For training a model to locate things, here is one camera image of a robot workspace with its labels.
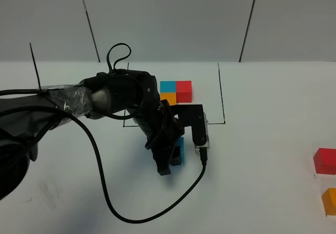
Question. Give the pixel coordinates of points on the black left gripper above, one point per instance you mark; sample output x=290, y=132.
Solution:
x=161, y=129

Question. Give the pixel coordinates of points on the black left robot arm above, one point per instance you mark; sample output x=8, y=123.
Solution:
x=26, y=116

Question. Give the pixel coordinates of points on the orange template block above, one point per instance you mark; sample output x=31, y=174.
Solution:
x=170, y=97

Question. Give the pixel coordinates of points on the red template block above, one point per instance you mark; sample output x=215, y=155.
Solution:
x=184, y=91

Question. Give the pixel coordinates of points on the blue template block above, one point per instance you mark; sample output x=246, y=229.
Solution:
x=167, y=86

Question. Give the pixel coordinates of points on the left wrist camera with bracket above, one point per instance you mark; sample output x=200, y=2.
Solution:
x=192, y=115

